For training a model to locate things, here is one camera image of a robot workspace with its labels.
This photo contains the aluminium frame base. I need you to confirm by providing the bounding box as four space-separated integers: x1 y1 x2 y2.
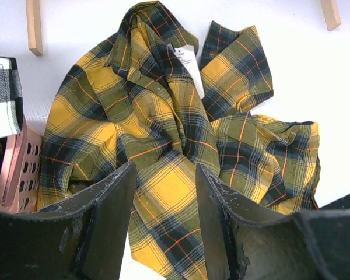
320 194 350 211

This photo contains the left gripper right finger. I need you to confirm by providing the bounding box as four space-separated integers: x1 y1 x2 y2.
196 164 350 279

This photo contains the pink laundry basket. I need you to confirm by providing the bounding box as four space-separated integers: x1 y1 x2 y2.
0 118 43 214

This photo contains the yellow plaid shirt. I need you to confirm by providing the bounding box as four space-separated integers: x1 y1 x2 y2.
37 1 320 279

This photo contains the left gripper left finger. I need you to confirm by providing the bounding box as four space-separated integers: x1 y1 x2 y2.
0 162 137 279

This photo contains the black white checkered shirt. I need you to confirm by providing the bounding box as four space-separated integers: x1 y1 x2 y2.
0 55 24 209

